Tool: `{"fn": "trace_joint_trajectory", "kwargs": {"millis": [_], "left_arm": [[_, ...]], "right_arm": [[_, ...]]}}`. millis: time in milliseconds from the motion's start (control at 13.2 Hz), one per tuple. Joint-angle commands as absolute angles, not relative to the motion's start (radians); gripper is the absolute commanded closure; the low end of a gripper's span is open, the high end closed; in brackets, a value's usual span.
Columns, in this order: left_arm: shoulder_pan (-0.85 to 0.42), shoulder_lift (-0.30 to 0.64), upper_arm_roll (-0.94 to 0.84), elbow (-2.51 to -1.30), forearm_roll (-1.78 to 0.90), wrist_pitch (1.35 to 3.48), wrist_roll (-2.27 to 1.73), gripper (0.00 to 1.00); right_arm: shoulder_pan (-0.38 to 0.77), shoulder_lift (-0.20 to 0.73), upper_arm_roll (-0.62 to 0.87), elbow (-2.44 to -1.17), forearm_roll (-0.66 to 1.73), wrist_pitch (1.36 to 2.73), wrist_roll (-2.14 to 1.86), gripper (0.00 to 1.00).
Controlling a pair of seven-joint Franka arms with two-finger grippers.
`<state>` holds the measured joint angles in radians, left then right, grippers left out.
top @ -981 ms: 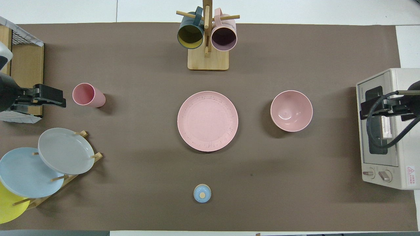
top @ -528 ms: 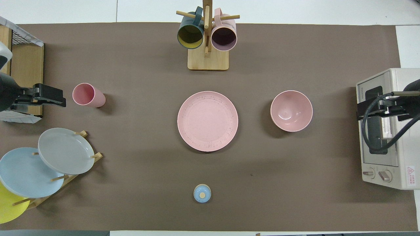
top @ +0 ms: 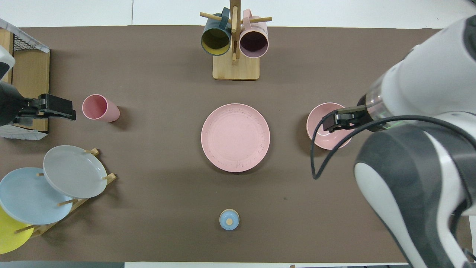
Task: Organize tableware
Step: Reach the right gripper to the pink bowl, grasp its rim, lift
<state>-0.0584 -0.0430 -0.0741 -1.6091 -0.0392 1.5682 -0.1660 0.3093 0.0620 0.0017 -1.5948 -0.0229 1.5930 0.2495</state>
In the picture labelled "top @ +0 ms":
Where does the pink speckled plate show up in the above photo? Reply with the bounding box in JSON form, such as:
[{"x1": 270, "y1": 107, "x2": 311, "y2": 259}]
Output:
[{"x1": 201, "y1": 103, "x2": 271, "y2": 173}]

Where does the dark teal mug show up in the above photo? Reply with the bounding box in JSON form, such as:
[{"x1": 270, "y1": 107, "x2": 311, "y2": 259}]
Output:
[{"x1": 201, "y1": 7, "x2": 232, "y2": 56}]

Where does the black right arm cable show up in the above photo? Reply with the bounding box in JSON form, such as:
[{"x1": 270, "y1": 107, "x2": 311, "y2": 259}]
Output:
[{"x1": 311, "y1": 111, "x2": 476, "y2": 180}]

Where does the pink bowl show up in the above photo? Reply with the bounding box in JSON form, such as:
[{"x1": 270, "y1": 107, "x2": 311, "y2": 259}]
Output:
[{"x1": 306, "y1": 102, "x2": 354, "y2": 150}]

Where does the wooden plate rack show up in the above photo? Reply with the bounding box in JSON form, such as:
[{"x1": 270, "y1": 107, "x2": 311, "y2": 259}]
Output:
[{"x1": 15, "y1": 148, "x2": 117, "y2": 239}]

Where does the yellow plate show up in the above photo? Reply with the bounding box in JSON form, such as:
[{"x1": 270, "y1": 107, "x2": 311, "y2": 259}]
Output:
[{"x1": 0, "y1": 207, "x2": 35, "y2": 255}]

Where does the marbled white sheet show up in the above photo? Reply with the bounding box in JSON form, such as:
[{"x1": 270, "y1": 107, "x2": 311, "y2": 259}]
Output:
[{"x1": 0, "y1": 19, "x2": 51, "y2": 53}]

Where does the grey plate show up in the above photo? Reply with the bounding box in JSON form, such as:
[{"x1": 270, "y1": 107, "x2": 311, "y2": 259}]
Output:
[{"x1": 43, "y1": 145, "x2": 108, "y2": 199}]

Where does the pink mug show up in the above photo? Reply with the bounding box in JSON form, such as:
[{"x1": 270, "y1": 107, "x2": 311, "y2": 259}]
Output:
[{"x1": 239, "y1": 9, "x2": 269, "y2": 59}]

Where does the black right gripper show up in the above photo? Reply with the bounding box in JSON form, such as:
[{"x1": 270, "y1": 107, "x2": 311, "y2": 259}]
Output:
[{"x1": 323, "y1": 105, "x2": 369, "y2": 131}]

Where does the black wire wooden shelf rack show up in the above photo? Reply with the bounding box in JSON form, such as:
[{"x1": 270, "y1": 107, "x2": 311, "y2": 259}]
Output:
[{"x1": 0, "y1": 19, "x2": 51, "y2": 140}]

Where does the light blue plate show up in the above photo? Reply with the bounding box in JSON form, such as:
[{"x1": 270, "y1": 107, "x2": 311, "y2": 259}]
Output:
[{"x1": 0, "y1": 167, "x2": 74, "y2": 225}]

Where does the wooden mug tree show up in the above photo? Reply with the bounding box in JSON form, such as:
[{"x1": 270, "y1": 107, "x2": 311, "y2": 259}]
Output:
[{"x1": 200, "y1": 0, "x2": 272, "y2": 80}]

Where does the brown table mat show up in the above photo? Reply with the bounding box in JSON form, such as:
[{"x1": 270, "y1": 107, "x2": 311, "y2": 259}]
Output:
[{"x1": 0, "y1": 25, "x2": 476, "y2": 263}]

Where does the pink tumbler cup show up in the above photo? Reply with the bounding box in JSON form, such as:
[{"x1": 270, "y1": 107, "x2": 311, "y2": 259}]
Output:
[{"x1": 82, "y1": 94, "x2": 120, "y2": 122}]

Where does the blue call bell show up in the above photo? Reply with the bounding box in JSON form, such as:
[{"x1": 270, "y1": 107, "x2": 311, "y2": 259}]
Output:
[{"x1": 219, "y1": 209, "x2": 240, "y2": 231}]

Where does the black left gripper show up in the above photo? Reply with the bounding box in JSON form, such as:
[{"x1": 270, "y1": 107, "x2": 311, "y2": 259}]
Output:
[{"x1": 15, "y1": 94, "x2": 77, "y2": 120}]

